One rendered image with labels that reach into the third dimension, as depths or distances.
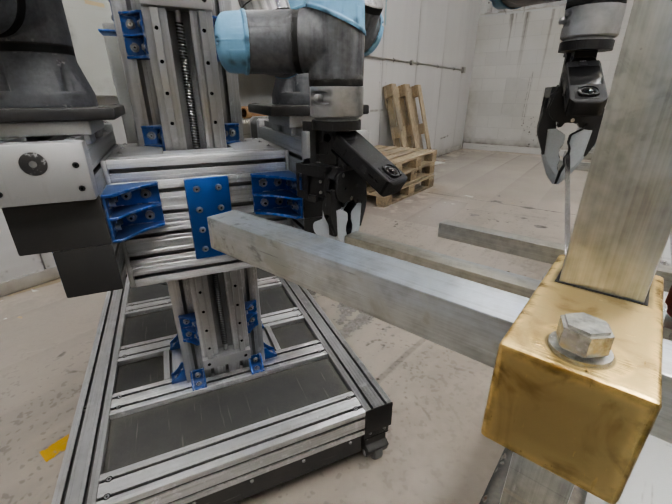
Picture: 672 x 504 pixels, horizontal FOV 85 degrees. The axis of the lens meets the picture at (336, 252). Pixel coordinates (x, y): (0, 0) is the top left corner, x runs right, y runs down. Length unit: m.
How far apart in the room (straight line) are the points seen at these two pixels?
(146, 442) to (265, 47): 1.01
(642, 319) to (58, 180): 0.70
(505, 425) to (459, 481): 1.16
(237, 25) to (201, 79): 0.40
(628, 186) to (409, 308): 0.12
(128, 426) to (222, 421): 0.26
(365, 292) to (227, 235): 0.14
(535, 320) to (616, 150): 0.08
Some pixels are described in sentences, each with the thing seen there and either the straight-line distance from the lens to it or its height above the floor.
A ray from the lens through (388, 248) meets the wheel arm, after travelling 0.52.
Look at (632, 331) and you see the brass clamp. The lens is 0.20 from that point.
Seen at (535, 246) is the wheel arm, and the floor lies 0.82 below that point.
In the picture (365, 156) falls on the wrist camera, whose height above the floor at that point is 0.98.
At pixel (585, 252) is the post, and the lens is 0.22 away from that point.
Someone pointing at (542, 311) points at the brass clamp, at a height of 0.97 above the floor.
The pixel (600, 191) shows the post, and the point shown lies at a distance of 0.21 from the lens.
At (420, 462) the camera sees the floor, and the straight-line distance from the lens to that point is 1.36.
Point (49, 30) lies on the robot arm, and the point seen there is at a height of 1.16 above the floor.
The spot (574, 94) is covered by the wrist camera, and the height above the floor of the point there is 1.06.
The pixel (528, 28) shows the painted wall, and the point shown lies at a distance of 8.41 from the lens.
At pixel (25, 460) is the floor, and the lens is 1.65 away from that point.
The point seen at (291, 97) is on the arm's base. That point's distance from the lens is 0.86.
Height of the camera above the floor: 1.06
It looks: 23 degrees down
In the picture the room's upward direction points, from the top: straight up
